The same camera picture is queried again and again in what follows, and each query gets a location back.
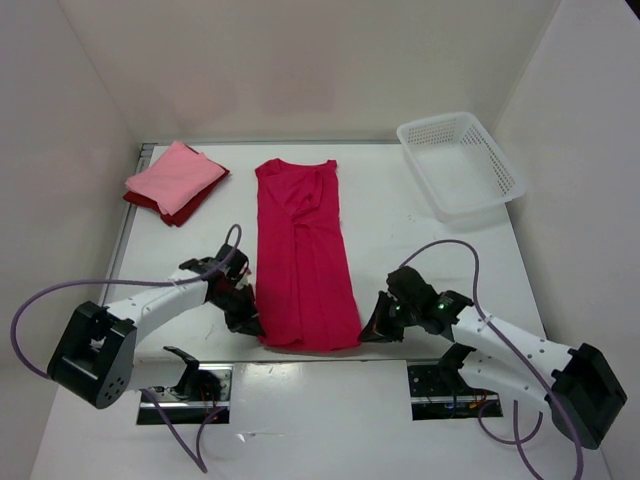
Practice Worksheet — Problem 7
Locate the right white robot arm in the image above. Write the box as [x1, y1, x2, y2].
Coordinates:
[359, 266, 628, 450]

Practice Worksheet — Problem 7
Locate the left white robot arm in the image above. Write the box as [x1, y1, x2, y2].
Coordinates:
[47, 244, 265, 409]

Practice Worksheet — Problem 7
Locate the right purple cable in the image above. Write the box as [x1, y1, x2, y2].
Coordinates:
[399, 239, 586, 480]

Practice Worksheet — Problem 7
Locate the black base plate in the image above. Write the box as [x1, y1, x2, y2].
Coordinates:
[149, 363, 233, 425]
[407, 361, 503, 421]

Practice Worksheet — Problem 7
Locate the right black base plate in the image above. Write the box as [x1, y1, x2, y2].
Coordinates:
[407, 361, 503, 421]

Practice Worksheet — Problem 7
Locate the dark red t-shirt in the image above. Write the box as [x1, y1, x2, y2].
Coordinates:
[123, 168, 230, 227]

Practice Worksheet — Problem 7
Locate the light pink t-shirt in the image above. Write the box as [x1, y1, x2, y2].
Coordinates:
[125, 141, 226, 215]

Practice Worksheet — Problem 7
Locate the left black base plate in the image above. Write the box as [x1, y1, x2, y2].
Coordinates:
[149, 363, 233, 425]

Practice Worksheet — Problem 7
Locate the white plastic basket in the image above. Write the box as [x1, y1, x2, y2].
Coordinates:
[396, 112, 526, 231]

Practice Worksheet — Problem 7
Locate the magenta t-shirt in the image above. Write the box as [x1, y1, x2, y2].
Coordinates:
[255, 159, 361, 353]

